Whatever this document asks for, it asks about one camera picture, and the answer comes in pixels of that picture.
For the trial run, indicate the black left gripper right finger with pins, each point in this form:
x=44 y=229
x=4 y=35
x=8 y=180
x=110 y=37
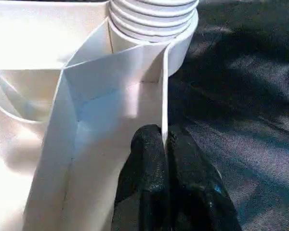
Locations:
x=197 y=192

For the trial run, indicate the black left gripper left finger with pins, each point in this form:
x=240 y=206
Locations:
x=142 y=187

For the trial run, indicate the white plastic table top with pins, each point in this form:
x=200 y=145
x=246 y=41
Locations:
x=48 y=120

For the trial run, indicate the white plastic table leg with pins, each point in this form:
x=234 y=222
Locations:
x=151 y=21

